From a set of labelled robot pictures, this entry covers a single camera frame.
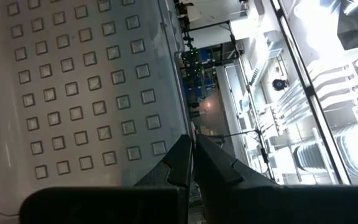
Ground black ceiling camera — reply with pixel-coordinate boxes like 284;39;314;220
271;78;291;92

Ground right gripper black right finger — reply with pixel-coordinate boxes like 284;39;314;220
196;135;358;224

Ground black overhead frame bar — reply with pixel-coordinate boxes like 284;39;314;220
268;0;352;185

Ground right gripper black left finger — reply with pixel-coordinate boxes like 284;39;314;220
19;134;194;224

